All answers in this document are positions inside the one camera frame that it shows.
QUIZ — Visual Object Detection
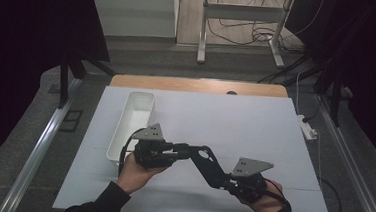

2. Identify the black metal stand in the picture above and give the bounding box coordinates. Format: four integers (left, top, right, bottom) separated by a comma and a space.
57, 54, 117, 113
310, 73, 353, 129

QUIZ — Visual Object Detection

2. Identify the white cabinet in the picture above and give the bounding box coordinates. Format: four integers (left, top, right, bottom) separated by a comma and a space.
87, 0, 180, 42

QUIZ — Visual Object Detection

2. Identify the dark curtain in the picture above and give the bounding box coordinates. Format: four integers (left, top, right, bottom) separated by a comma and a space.
276, 0, 376, 167
0, 0, 115, 194

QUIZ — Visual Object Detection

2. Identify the black phone case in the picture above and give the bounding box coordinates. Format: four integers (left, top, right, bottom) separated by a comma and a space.
185, 144, 233, 191

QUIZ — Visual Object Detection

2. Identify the white metal desk frame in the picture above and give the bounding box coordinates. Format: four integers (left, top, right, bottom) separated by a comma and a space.
196, 0, 296, 71

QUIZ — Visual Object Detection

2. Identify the black floor cable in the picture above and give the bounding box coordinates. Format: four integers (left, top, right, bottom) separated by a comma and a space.
315, 176, 345, 212

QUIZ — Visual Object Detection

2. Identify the black floor grille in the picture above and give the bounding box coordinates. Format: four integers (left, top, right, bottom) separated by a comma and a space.
58, 108, 84, 134

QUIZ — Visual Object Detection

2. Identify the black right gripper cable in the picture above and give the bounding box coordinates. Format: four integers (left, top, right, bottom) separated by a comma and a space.
261, 177, 295, 212

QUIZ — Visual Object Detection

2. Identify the white table cover sheet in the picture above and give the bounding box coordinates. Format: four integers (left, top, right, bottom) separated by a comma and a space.
51, 82, 344, 212

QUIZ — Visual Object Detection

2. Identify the white plastic tray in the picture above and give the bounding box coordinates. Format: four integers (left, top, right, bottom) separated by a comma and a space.
105, 89, 157, 167

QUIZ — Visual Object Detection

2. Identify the tangle of black floor cables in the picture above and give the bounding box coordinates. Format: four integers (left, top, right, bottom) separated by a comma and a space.
205, 0, 325, 56

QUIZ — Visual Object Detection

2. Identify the person's right hand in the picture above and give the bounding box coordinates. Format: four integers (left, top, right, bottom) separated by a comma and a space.
238, 178, 288, 212

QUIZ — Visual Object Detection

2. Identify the person's left hand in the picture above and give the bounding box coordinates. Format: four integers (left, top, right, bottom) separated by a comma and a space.
116, 150, 171, 198

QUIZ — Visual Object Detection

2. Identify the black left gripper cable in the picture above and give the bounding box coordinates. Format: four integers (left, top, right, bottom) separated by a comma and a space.
117, 125, 147, 178

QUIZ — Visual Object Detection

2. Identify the aluminium rail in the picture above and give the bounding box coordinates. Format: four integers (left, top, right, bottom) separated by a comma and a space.
308, 94, 376, 212
0, 72, 84, 212

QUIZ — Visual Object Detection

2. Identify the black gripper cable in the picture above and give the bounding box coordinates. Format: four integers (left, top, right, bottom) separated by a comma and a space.
117, 125, 147, 178
261, 177, 295, 212

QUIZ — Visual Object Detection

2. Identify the white power strip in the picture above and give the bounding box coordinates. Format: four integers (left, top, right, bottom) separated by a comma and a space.
295, 114, 320, 142

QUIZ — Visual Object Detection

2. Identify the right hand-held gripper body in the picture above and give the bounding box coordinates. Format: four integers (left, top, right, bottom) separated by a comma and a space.
226, 156, 275, 205

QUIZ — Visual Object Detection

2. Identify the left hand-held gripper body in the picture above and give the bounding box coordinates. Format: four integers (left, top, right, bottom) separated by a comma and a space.
130, 120, 180, 171

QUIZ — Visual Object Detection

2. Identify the wooden table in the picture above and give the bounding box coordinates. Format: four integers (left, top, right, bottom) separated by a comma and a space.
109, 73, 290, 100

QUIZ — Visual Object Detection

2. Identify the white power cable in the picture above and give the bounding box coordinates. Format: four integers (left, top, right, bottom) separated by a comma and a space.
289, 72, 330, 183

